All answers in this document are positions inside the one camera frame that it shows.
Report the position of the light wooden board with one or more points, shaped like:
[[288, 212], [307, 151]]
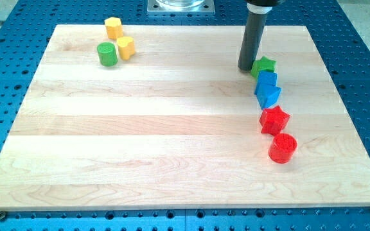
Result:
[[177, 127]]

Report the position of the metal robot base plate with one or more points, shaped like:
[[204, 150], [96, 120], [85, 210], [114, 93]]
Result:
[[180, 7]]

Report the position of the blue cube block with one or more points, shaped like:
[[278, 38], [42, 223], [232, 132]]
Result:
[[267, 78]]

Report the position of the blue triangle block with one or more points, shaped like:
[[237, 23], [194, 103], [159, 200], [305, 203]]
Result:
[[267, 95]]

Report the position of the red star block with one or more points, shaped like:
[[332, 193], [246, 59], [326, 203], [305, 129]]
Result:
[[273, 120]]

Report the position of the yellow hexagon block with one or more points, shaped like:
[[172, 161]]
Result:
[[113, 27]]

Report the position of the black robot arm end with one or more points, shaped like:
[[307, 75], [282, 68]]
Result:
[[262, 6]]

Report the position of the red cylinder block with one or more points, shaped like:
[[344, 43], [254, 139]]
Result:
[[282, 148]]

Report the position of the green cylinder block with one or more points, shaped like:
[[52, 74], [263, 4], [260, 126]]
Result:
[[107, 54]]

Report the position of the yellow heart block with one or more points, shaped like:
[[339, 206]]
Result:
[[126, 47]]

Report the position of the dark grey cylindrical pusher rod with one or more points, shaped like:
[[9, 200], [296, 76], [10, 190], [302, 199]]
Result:
[[251, 40]]

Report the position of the green star block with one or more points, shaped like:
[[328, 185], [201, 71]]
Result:
[[263, 64]]

